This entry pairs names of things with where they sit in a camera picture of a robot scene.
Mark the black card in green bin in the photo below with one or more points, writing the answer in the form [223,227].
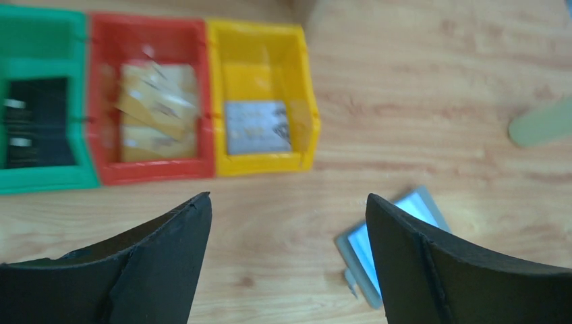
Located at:
[35,123]

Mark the silver card in yellow bin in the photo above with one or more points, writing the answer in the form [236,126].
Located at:
[256,127]

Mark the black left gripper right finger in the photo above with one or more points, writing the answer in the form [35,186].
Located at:
[427,275]

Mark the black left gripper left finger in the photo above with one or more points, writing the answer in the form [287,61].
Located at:
[148,274]

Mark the green liquid bottle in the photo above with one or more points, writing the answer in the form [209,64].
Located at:
[540,126]

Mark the green plastic bin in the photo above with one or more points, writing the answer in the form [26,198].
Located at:
[39,43]

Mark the gold card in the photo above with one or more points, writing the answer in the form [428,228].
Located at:
[164,97]
[142,143]

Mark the yellow plastic bin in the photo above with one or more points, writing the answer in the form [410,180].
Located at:
[254,61]

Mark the red plastic bin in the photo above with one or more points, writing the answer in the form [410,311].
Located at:
[117,39]

